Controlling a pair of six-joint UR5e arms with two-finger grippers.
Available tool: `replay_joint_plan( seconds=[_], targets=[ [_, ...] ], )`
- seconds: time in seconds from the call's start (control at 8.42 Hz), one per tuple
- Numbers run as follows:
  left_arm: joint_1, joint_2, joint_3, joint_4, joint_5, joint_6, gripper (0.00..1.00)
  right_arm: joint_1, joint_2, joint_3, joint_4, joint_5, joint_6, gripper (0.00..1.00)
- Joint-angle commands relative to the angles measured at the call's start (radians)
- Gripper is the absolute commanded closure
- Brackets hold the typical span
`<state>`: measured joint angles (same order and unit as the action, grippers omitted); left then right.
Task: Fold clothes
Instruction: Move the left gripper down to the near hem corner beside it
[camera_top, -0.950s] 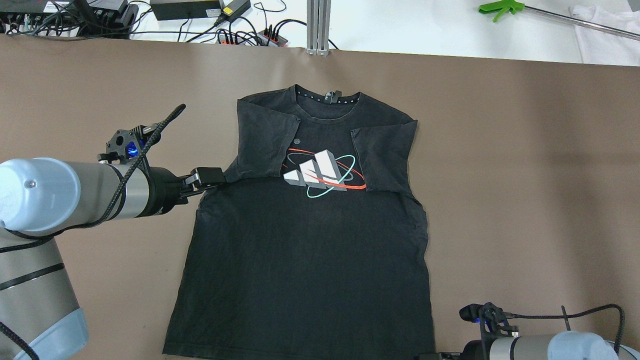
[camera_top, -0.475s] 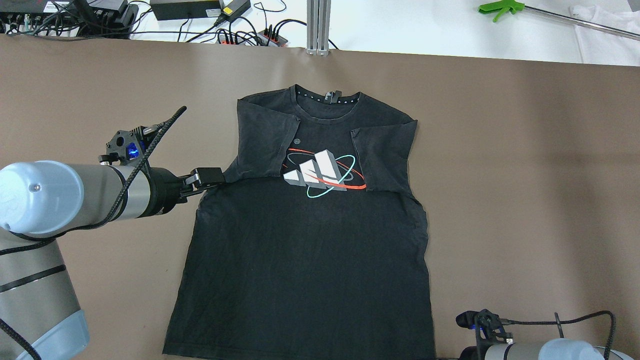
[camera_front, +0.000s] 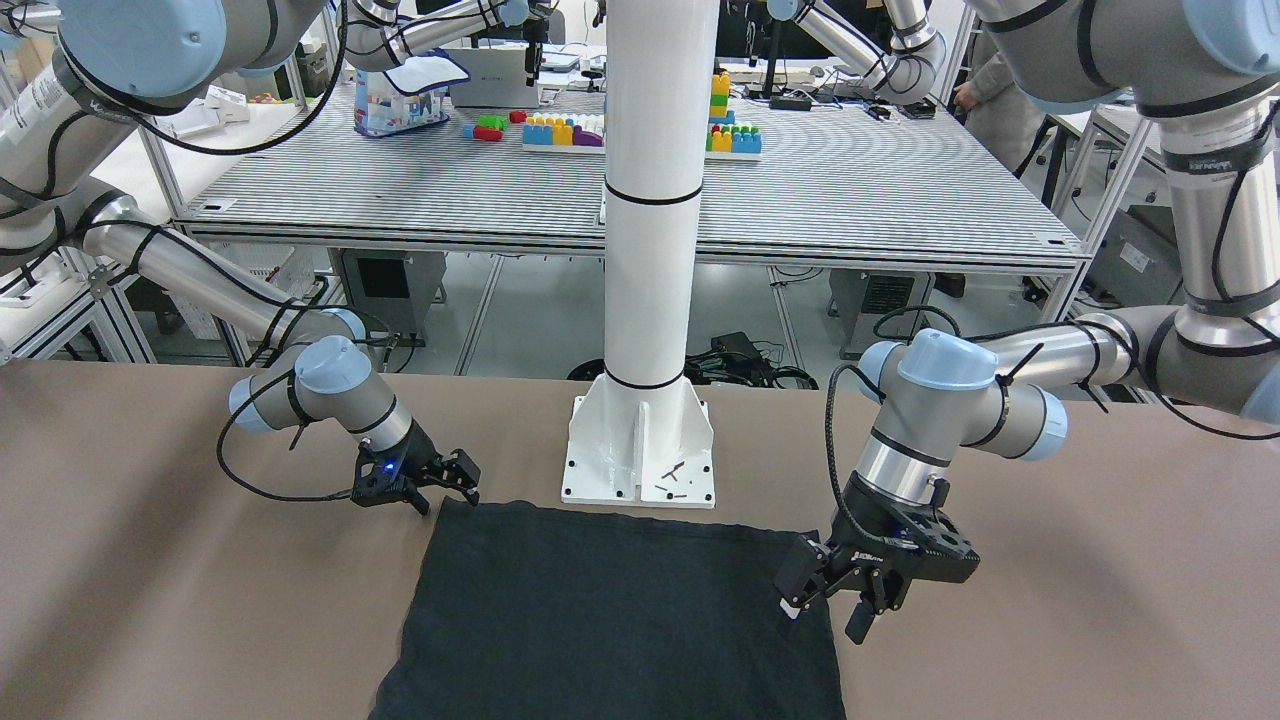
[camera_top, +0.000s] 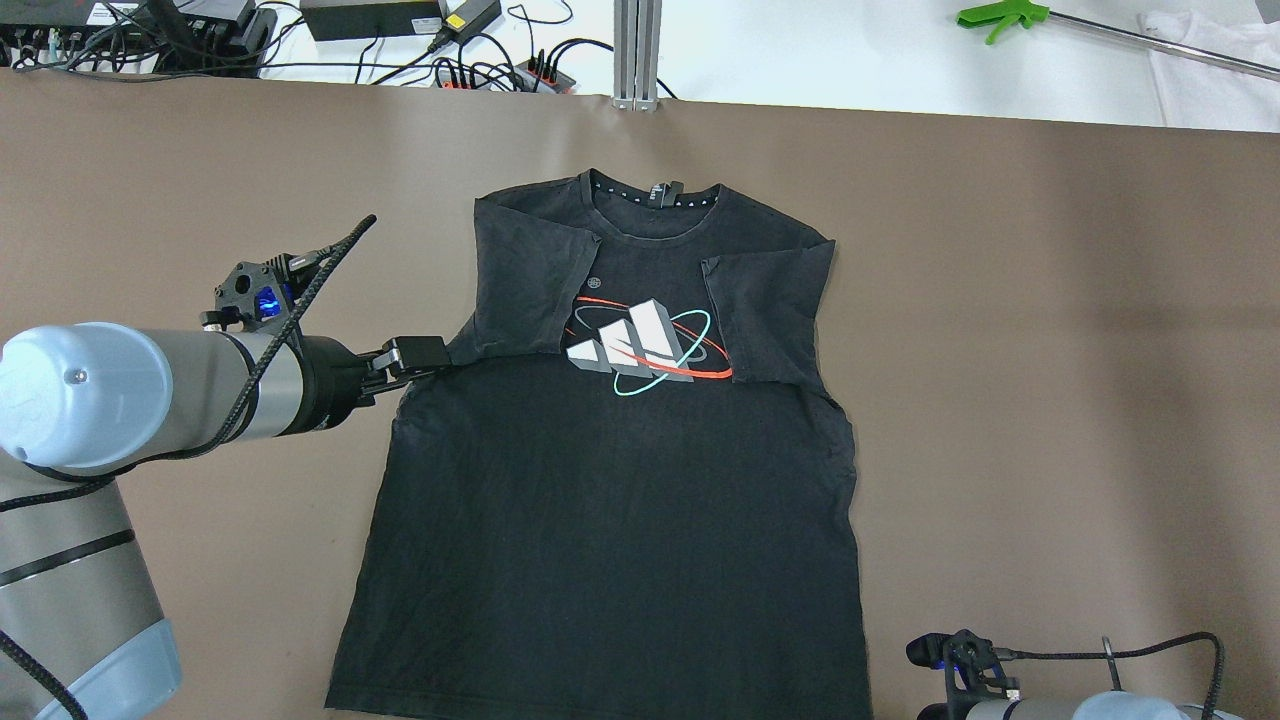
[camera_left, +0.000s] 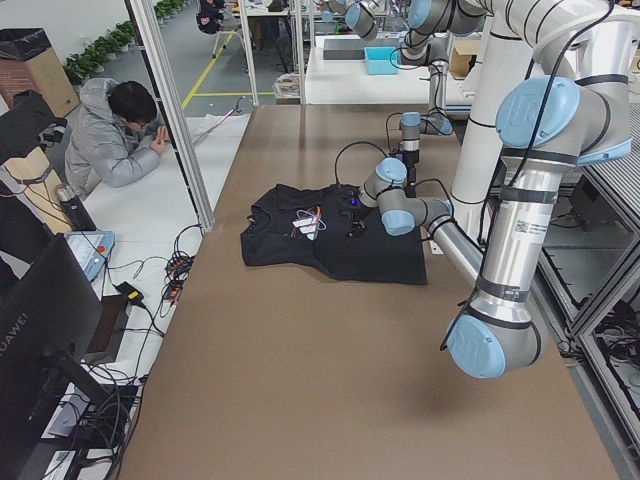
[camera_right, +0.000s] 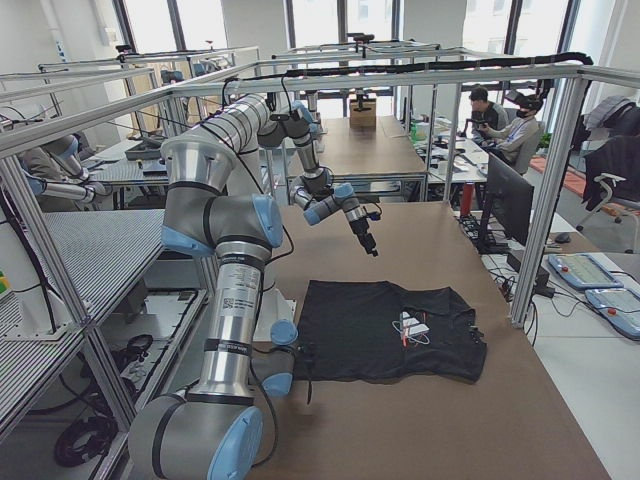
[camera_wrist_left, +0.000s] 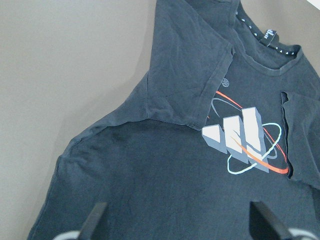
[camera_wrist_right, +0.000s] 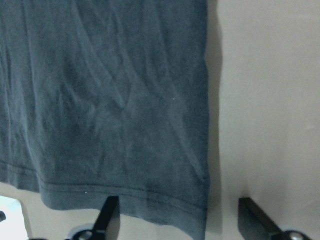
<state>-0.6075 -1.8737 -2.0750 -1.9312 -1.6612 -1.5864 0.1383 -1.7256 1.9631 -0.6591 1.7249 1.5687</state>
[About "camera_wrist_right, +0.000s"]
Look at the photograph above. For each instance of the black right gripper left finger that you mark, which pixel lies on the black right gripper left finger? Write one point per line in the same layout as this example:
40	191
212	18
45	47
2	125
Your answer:
106	226

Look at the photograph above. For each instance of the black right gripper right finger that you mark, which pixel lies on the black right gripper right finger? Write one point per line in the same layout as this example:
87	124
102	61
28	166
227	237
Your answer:
254	223

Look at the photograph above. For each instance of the black printed t-shirt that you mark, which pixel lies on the black printed t-shirt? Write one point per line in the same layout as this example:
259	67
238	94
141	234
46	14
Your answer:
104	98

